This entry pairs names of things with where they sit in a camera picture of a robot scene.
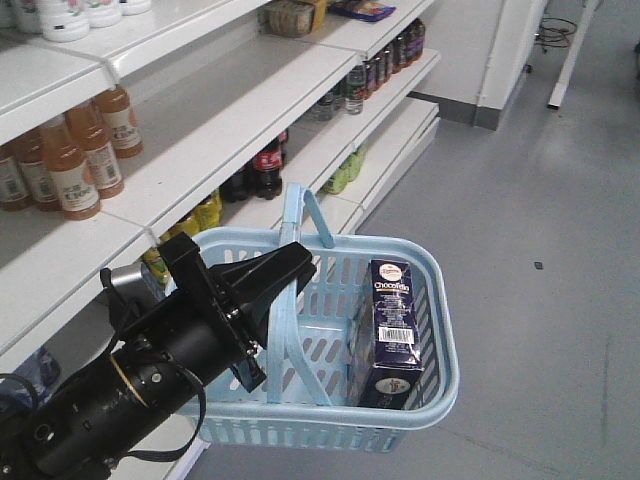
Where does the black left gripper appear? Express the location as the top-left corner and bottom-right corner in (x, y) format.
(159, 233), (316, 391)

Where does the light blue plastic basket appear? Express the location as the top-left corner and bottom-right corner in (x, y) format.
(180, 184), (460, 453)

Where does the dark blue Chocofello cookie box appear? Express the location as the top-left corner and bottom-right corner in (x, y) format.
(348, 259), (424, 410)

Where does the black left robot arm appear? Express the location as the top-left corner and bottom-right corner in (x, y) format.
(1, 233), (316, 479)

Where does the white store shelving unit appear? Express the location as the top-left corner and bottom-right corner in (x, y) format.
(0, 0), (442, 480)

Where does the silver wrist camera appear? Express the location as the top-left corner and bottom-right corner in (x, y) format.
(110, 263), (165, 304)

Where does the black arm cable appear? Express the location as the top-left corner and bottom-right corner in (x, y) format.
(0, 344), (207, 464)

